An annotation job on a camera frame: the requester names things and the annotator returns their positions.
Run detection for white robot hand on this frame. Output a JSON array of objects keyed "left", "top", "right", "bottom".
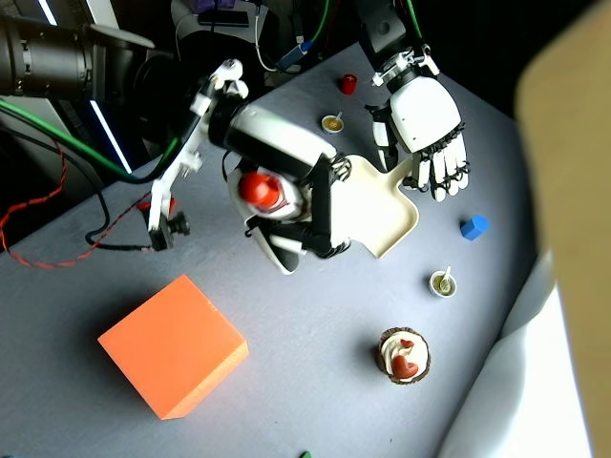
[
  {"left": 209, "top": 102, "right": 354, "bottom": 277},
  {"left": 366, "top": 73, "right": 472, "bottom": 202}
]

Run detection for cream hand broom grey bristles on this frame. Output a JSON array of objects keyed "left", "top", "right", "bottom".
[{"left": 227, "top": 164, "right": 314, "bottom": 224}]

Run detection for cream plastic dustpan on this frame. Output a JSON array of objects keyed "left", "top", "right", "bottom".
[{"left": 333, "top": 152, "right": 420, "bottom": 260}]

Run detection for small white box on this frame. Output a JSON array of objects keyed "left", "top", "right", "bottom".
[{"left": 264, "top": 66, "right": 288, "bottom": 91}]

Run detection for grey usb adapter blue tip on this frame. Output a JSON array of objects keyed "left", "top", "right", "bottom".
[{"left": 276, "top": 41, "right": 315, "bottom": 71}]

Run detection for blue block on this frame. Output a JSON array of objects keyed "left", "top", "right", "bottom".
[{"left": 460, "top": 214, "right": 491, "bottom": 242}]

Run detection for black flat device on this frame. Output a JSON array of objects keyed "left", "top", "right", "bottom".
[{"left": 198, "top": 10, "right": 252, "bottom": 28}]

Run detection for tan blurred panel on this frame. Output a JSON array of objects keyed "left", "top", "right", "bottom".
[{"left": 514, "top": 0, "right": 611, "bottom": 458}]

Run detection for small bowl of greenish soup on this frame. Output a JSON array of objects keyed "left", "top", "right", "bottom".
[{"left": 429, "top": 265, "right": 458, "bottom": 298}]

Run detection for orange box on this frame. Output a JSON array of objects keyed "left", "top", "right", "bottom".
[{"left": 97, "top": 274, "right": 249, "bottom": 421}]

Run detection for toy cupcake with white frosting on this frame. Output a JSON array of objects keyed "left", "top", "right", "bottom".
[{"left": 375, "top": 326, "right": 432, "bottom": 386}]

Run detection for white cable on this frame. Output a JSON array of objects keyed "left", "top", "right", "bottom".
[{"left": 252, "top": 13, "right": 279, "bottom": 73}]

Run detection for green cable along arm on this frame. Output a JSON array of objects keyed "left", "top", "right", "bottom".
[{"left": 405, "top": 0, "right": 426, "bottom": 42}]

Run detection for thin green cable on adapter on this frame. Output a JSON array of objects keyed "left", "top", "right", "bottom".
[{"left": 305, "top": 0, "right": 331, "bottom": 52}]

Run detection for wrist camera on white bracket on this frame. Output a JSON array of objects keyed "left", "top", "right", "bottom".
[{"left": 147, "top": 59, "right": 249, "bottom": 253}]

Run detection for white frame post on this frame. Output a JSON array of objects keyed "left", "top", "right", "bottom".
[{"left": 37, "top": 0, "right": 135, "bottom": 176}]

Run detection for black camera cable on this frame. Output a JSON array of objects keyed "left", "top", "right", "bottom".
[{"left": 85, "top": 161, "right": 158, "bottom": 253}]

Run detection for thick green arm cable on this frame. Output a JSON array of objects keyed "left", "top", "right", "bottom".
[{"left": 0, "top": 102, "right": 185, "bottom": 185}]

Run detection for red black twisted cable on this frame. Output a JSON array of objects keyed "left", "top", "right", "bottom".
[{"left": 0, "top": 137, "right": 154, "bottom": 271}]

